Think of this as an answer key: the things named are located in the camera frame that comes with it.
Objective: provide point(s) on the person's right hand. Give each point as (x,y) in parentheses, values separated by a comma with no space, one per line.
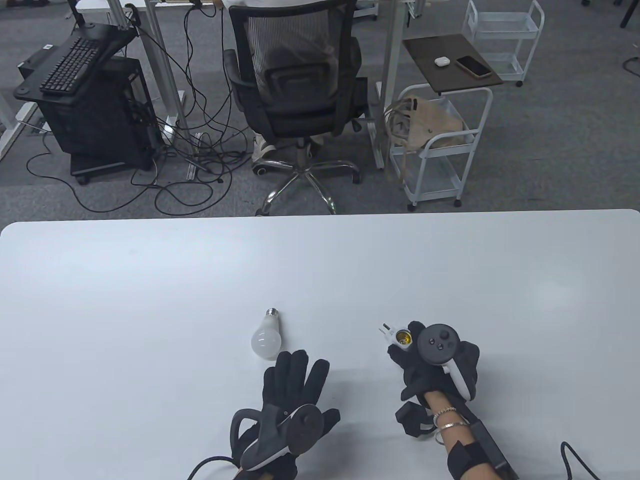
(420,375)

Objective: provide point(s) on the person's left hand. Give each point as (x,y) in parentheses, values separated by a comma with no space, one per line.
(295,380)

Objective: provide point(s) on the white plug-in socket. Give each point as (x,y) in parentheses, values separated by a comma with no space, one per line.
(392,336)

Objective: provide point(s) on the white light bulb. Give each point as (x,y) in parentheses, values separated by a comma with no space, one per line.
(266,340)

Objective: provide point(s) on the person's left forearm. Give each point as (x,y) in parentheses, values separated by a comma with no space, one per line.
(240,475)

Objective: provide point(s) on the black and white right controller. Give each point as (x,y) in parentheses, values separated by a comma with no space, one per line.
(439,342)

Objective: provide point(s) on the black and white controller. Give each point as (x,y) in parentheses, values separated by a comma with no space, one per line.
(439,342)
(305,430)

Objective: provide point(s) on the black and white left controller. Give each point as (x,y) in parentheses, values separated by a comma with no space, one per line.
(305,430)

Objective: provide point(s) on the silver bangle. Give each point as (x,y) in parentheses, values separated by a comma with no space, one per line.
(452,425)

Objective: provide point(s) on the white power strip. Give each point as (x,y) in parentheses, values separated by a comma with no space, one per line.
(193,160)

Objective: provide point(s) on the beige tote bag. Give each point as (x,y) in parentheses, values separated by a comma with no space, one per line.
(435,122)

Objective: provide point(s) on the black mesh office chair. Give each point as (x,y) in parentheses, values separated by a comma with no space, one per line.
(300,100)

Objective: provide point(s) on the white cart with brown top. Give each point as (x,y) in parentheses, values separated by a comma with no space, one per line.
(450,75)

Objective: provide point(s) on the smartphone with tan case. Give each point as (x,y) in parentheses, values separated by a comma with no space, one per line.
(473,66)

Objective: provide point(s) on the white earbuds case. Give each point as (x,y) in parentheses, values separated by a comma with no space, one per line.
(441,62)

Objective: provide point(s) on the black computer tower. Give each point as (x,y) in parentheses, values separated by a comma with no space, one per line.
(90,125)

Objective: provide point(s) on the white desk foot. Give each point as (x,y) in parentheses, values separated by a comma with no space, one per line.
(15,132)

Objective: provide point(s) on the black keyboard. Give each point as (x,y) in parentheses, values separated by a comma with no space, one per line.
(70,67)

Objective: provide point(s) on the black keyboard tray stand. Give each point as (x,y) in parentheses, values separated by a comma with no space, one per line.
(30,90)

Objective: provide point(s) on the white desk frame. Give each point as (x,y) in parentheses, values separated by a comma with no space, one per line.
(392,50)
(165,65)

